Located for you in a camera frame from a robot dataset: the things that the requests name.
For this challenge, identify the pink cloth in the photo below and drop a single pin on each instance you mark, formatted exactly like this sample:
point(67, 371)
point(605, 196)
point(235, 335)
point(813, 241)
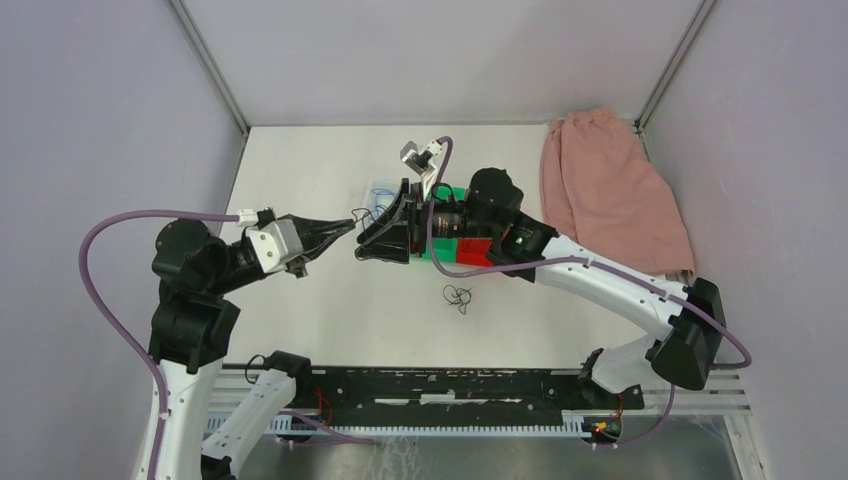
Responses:
point(598, 188)

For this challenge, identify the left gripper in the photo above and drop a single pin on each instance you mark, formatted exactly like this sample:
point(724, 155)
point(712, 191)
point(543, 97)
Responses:
point(317, 234)

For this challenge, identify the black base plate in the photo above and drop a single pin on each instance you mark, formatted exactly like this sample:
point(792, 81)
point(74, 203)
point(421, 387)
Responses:
point(440, 397)

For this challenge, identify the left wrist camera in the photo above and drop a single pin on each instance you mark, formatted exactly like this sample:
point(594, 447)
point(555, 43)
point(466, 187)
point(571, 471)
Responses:
point(269, 246)

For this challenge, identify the red plastic bin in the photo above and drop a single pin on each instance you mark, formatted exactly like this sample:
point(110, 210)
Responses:
point(473, 252)

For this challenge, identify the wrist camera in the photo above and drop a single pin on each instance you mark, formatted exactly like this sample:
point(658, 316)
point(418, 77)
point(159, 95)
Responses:
point(269, 246)
point(422, 159)

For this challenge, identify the white slotted cable duct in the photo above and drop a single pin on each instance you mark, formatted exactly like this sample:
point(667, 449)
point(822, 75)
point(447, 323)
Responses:
point(284, 425)

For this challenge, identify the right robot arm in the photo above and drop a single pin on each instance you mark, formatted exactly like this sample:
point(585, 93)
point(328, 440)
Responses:
point(682, 324)

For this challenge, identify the green plastic bin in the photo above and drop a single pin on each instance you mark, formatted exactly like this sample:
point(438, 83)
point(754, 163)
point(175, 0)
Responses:
point(444, 248)

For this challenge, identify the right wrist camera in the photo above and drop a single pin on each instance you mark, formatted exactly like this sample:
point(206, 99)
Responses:
point(422, 159)

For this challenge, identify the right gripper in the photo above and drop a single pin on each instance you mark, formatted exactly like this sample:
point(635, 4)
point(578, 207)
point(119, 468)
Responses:
point(394, 246)

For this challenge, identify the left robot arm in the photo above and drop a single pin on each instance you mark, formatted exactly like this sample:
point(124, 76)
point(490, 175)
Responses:
point(191, 330)

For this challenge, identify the clear plastic bin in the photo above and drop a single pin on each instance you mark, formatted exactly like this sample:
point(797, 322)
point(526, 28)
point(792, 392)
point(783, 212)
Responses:
point(379, 195)

